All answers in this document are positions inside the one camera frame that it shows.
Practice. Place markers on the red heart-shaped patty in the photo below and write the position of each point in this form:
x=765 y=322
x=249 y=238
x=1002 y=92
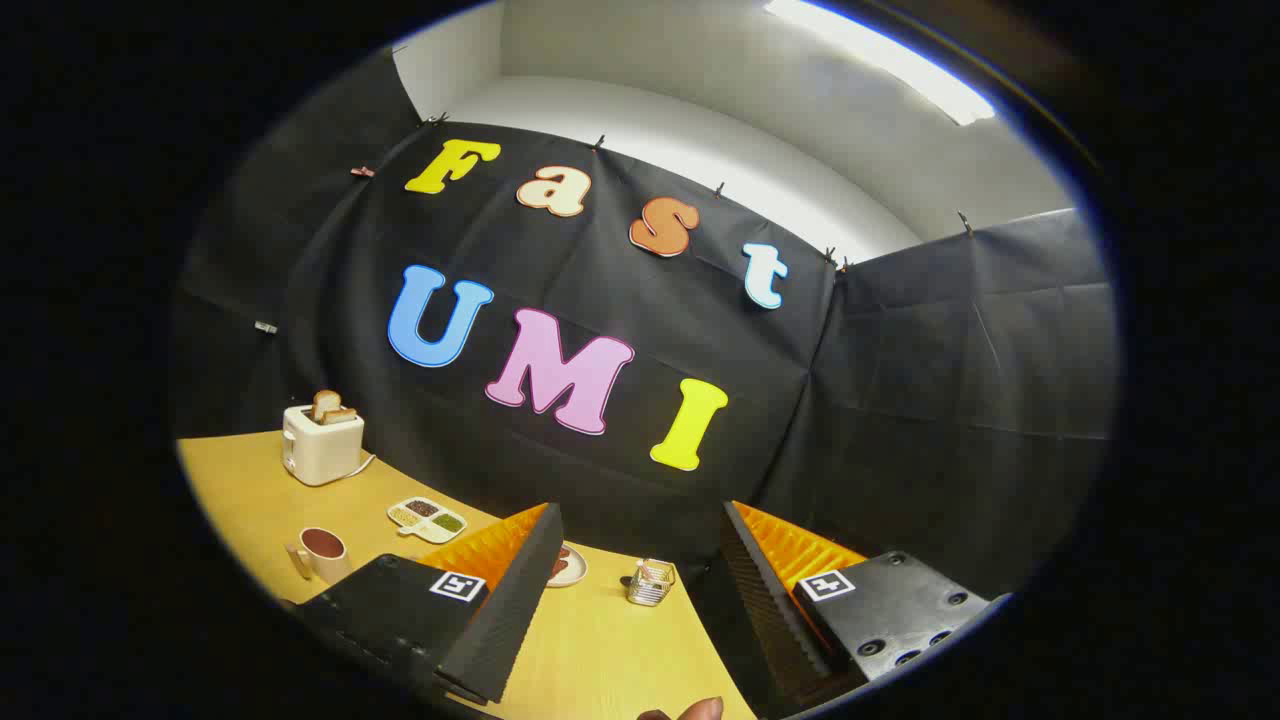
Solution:
x=561 y=563

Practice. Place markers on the white plate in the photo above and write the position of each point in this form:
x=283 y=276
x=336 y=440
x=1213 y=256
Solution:
x=575 y=573

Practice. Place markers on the toast slice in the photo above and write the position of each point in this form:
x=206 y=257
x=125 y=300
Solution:
x=325 y=403
x=342 y=415

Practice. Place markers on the wooden table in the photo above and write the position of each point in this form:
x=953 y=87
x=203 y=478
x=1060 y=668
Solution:
x=600 y=650

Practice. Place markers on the divided tray of grains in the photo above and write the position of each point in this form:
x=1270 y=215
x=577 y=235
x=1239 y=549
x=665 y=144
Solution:
x=428 y=520

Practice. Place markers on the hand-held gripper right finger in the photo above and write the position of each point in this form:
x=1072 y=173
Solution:
x=770 y=620

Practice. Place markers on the black backdrop cloth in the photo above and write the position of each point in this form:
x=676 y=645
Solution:
x=900 y=380

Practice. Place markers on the cream toaster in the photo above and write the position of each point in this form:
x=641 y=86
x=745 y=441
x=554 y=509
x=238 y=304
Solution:
x=320 y=450

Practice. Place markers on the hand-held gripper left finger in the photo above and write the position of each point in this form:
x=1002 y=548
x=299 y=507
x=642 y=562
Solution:
x=510 y=610

